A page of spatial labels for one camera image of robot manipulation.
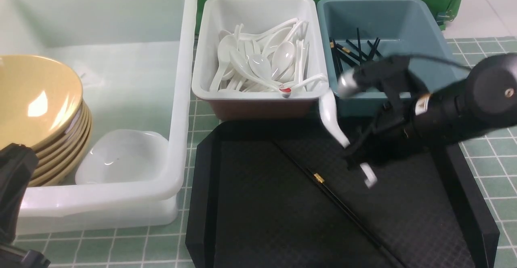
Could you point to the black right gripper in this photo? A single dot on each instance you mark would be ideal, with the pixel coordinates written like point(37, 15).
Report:
point(392, 132)

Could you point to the white soup spoon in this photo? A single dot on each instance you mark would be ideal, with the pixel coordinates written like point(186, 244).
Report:
point(328, 115)

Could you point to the black chopstick gold band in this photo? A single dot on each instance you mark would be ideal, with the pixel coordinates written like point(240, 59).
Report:
point(362, 225)

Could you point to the white square dish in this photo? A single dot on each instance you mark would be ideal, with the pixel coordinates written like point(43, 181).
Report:
point(124, 156)

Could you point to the yellow noodle bowl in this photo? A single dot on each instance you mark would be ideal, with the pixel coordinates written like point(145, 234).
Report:
point(39, 97)

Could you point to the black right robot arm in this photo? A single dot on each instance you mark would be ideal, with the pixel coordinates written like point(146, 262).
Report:
point(482, 102)

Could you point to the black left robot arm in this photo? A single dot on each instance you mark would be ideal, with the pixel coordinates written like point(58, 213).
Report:
point(17, 164)

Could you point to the black chopstick in bin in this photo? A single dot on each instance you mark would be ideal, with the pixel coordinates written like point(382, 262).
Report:
point(359, 49)

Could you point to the black chopstick gold tip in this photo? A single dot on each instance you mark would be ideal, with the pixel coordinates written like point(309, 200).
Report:
point(348, 52)

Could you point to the white spoon red dot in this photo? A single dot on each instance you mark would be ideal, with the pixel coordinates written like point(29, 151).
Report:
point(286, 89)

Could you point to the black serving tray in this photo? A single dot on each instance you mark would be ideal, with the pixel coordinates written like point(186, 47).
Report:
point(252, 208)

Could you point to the blue-grey chopstick bin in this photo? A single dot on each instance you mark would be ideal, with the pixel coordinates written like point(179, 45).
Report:
point(386, 27)

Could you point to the white spoon center of bin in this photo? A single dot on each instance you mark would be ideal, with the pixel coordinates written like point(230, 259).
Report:
point(282, 58)

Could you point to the white spoon of bin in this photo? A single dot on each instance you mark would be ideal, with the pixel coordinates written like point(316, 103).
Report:
point(282, 58)
point(227, 43)

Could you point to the white spoon bin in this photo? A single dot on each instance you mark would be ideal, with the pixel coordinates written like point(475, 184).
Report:
point(247, 90)

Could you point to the green checked tablecloth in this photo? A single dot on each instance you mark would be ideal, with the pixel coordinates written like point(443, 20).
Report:
point(492, 160)

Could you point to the white spoon left of bin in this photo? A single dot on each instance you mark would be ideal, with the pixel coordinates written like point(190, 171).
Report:
point(227, 43)

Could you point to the large translucent white tub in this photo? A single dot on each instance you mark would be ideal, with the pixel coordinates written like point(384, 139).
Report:
point(135, 59)

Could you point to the stack of yellow bowls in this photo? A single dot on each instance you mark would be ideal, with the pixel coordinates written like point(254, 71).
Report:
point(54, 159)

